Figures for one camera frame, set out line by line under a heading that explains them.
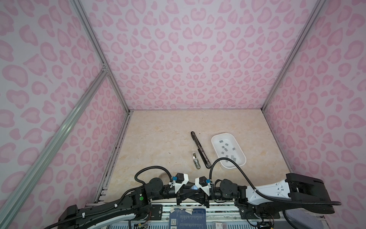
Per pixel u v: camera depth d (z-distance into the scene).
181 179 0.55
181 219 0.70
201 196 0.61
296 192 0.47
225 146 0.98
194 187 0.62
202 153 0.93
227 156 0.93
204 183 0.58
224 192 0.56
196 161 0.90
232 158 0.93
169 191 0.60
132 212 0.54
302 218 0.69
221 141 1.01
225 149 0.97
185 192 0.60
